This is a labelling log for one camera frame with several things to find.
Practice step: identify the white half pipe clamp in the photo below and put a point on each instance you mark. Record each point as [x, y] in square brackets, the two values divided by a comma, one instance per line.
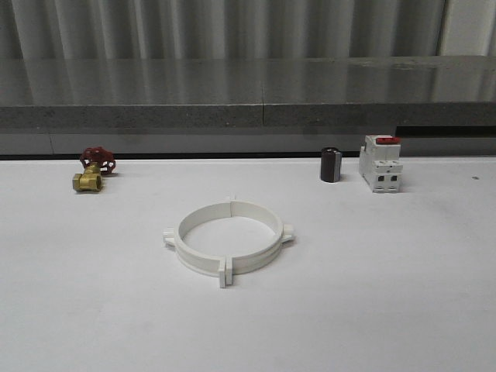
[194, 245]
[251, 237]

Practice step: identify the grey stone countertop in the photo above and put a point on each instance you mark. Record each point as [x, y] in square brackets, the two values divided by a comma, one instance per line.
[438, 106]

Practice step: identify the black cylindrical capacitor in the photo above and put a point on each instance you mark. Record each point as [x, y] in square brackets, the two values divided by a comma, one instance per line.
[331, 160]

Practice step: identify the brass valve red handwheel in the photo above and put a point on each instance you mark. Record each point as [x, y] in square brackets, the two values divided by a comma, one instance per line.
[96, 162]

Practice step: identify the white circuit breaker red switch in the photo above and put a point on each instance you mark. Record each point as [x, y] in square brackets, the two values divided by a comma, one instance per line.
[379, 163]

